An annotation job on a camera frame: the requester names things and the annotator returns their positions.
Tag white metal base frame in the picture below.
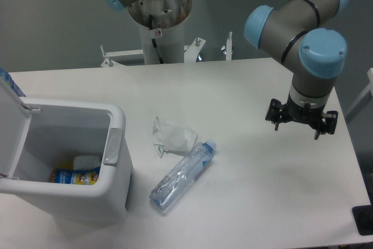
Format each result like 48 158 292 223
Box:
100 31 234 68

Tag white frame at right edge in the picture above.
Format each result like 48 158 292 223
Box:
345 68 372 124

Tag black cable on pedestal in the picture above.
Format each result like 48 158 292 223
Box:
148 14 164 65

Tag crushed clear plastic bottle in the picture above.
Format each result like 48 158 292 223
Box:
149 139 216 212

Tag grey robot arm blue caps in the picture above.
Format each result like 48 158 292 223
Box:
105 0 349 136

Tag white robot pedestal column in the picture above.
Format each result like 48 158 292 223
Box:
127 0 193 65

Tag white paper wrapper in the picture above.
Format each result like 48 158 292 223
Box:
152 117 198 157

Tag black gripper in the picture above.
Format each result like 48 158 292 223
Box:
265 96 339 140

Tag blue yellow snack package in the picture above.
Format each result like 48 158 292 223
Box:
50 167 100 185

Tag white plastic trash can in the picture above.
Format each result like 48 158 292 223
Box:
1 98 133 222

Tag white trash can lid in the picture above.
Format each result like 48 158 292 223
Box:
1 79 31 177

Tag blue patterned item behind lid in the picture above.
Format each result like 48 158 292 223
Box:
0 68 26 97

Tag black clamp at table edge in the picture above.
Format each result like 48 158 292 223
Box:
352 205 372 236

